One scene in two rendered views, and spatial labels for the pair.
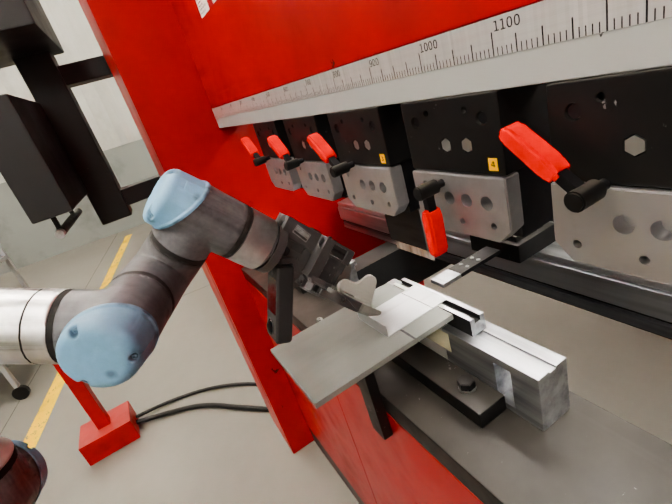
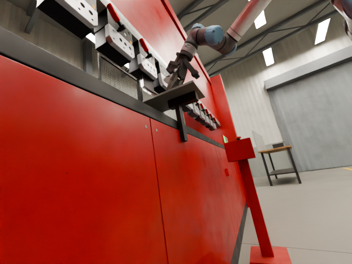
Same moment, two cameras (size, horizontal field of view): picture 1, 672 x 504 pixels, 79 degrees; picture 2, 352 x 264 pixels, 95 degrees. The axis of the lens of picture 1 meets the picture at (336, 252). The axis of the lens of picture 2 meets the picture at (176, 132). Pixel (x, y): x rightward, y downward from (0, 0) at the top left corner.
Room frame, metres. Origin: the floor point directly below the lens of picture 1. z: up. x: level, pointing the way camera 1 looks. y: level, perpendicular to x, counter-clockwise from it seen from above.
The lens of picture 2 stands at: (1.10, 0.52, 0.63)
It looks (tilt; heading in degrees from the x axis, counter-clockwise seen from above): 15 degrees up; 227
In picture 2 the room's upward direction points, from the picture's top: 9 degrees counter-clockwise
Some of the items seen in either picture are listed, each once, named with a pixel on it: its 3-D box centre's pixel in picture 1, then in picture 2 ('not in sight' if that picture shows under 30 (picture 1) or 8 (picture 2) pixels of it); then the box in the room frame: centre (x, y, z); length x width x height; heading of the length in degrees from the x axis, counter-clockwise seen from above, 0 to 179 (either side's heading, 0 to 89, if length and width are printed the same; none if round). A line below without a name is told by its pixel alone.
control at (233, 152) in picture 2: not in sight; (239, 146); (0.06, 0.00, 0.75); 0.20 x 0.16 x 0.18; 23
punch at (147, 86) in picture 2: (409, 229); (147, 86); (0.64, -0.13, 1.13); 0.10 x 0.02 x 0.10; 23
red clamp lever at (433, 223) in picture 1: (436, 218); not in sight; (0.48, -0.13, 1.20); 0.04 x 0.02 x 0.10; 113
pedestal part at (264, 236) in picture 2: not in sight; (254, 204); (0.06, 0.00, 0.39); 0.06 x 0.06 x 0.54; 23
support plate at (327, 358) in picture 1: (358, 334); (175, 98); (0.59, 0.01, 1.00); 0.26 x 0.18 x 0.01; 113
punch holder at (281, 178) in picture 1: (288, 151); (69, 0); (1.03, 0.04, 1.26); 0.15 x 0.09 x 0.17; 23
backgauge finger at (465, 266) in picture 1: (485, 250); not in sight; (0.71, -0.28, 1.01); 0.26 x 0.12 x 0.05; 113
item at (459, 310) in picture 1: (434, 303); not in sight; (0.62, -0.14, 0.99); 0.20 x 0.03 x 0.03; 23
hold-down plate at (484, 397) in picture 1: (426, 365); not in sight; (0.58, -0.09, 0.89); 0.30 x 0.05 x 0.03; 23
